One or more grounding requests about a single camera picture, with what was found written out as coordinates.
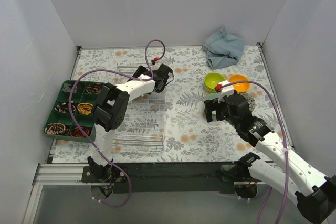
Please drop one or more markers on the red diamond pattern bowl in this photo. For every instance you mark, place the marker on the red diamond pattern bowl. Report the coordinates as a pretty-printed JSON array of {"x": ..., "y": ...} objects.
[{"x": 252, "y": 104}]

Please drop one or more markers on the floral table mat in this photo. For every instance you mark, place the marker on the floral table mat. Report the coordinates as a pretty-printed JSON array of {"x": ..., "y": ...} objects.
[{"x": 187, "y": 135}]

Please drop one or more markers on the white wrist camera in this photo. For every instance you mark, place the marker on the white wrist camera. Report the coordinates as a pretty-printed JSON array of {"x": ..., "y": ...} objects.
[
  {"x": 225, "y": 89},
  {"x": 155, "y": 63}
]

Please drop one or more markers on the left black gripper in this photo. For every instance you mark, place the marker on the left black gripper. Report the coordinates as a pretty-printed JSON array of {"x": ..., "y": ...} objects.
[{"x": 142, "y": 71}]

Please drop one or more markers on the clear plastic bag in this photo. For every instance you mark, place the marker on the clear plastic bag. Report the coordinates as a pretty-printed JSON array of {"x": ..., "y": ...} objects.
[{"x": 67, "y": 87}]

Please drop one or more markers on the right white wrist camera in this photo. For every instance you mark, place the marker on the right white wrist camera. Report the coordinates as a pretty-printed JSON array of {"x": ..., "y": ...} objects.
[{"x": 225, "y": 89}]

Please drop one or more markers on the orange bowl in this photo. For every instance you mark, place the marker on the orange bowl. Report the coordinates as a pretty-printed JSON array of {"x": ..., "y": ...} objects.
[{"x": 242, "y": 85}]

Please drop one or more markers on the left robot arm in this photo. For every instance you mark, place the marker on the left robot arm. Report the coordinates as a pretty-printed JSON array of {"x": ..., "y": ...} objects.
[{"x": 110, "y": 110}]

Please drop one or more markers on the lime green bowl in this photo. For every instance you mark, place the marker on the lime green bowl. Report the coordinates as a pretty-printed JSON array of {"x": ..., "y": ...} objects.
[
  {"x": 212, "y": 79},
  {"x": 210, "y": 85}
]

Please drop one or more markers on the pale green bowl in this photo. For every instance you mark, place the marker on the pale green bowl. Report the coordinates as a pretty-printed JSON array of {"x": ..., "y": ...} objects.
[{"x": 211, "y": 96}]

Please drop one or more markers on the blue denim cloth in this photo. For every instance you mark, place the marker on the blue denim cloth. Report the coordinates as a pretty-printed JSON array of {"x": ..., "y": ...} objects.
[{"x": 223, "y": 49}]

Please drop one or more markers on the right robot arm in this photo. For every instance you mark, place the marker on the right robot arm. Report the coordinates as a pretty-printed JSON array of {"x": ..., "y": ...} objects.
[{"x": 278, "y": 150}]

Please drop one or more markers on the red floral pattern bowl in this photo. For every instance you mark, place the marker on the red floral pattern bowl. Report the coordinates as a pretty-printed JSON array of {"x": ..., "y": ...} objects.
[{"x": 245, "y": 95}]

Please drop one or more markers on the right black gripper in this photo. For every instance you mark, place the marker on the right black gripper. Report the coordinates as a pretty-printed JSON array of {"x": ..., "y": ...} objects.
[{"x": 213, "y": 107}]

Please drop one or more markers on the aluminium frame rail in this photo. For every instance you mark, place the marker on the aluminium frame rail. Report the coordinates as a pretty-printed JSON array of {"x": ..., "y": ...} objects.
[{"x": 127, "y": 178}]

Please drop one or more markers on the green compartment tray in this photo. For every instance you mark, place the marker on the green compartment tray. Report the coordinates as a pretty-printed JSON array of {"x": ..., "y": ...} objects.
[{"x": 71, "y": 117}]

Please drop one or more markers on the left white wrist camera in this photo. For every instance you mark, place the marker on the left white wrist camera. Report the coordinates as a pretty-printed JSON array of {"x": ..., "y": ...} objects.
[{"x": 155, "y": 63}]

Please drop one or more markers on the white wire dish rack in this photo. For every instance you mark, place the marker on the white wire dish rack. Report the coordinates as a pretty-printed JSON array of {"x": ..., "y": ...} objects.
[{"x": 143, "y": 125}]

